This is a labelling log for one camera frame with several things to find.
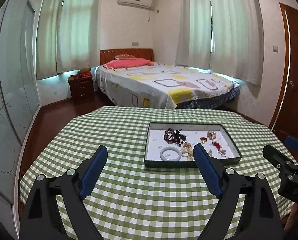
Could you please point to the white curtain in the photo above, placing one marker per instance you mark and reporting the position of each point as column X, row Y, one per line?
column 225, row 36
column 67, row 36

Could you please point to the bed with patterned sheet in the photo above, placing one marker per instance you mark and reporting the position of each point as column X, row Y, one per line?
column 163, row 86

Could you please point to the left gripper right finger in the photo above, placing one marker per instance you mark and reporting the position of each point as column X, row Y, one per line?
column 259, row 217

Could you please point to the glass wardrobe sliding door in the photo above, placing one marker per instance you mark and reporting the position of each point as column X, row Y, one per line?
column 18, row 94

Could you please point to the red boxes on nightstand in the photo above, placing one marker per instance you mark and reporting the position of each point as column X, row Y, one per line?
column 81, row 74

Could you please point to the dark wooden nightstand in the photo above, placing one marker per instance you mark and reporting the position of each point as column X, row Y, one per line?
column 81, row 89

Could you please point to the right white curtain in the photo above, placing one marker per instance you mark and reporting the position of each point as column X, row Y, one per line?
column 225, row 36

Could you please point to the pink pillow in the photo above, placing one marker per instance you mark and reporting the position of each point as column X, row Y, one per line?
column 118, row 64

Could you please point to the rose gold flower brooch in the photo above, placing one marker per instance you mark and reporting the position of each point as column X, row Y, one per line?
column 211, row 135

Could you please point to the white jade bangle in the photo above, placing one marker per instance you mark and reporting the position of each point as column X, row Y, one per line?
column 170, row 154

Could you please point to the person's right hand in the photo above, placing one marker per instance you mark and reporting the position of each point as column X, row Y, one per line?
column 291, row 225

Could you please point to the brown wooden door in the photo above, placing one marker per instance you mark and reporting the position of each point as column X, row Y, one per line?
column 284, row 122

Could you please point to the left white curtain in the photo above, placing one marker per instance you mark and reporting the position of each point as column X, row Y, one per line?
column 67, row 36

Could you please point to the white air conditioner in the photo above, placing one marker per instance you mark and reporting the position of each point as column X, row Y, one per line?
column 144, row 4

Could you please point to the green jewelry tray box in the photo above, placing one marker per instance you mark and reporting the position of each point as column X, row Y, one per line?
column 185, row 137

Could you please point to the orange patterned pillow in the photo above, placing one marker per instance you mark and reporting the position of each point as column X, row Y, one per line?
column 125, row 57

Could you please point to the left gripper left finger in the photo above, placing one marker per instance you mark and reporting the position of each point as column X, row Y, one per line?
column 41, row 217

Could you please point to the silver flower brooch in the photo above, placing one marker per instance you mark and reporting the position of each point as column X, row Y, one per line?
column 222, row 153

